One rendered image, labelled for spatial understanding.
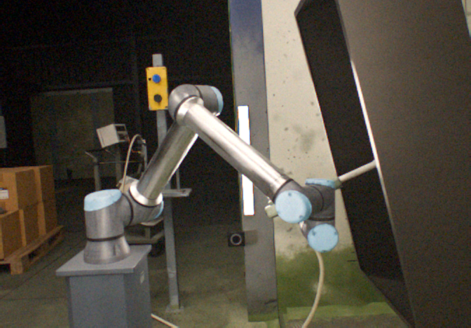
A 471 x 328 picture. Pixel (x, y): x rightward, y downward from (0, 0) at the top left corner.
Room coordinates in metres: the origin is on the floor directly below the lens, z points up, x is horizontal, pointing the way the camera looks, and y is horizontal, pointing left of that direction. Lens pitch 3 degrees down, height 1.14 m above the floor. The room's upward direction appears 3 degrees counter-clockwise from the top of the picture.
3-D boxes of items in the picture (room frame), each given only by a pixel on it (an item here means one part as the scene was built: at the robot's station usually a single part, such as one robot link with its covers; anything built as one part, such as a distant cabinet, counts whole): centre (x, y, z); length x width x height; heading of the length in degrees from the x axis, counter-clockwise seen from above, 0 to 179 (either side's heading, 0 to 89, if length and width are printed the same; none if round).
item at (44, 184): (4.30, 2.19, 0.69); 0.38 x 0.29 x 0.36; 4
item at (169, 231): (2.50, 0.42, 0.82); 0.06 x 0.06 x 1.64; 89
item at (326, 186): (1.19, -0.26, 0.91); 0.12 x 0.09 x 0.12; 142
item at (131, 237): (3.91, 1.03, 0.64); 0.73 x 0.50 x 1.27; 78
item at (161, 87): (2.44, 0.42, 1.42); 0.12 x 0.06 x 0.26; 89
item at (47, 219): (4.32, 2.20, 0.33); 0.38 x 0.29 x 0.36; 6
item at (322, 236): (1.21, -0.26, 0.80); 0.12 x 0.09 x 0.10; 1
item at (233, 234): (2.25, 0.00, 0.51); 0.10 x 0.02 x 0.09; 89
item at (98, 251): (1.62, 0.54, 0.69); 0.19 x 0.19 x 0.10
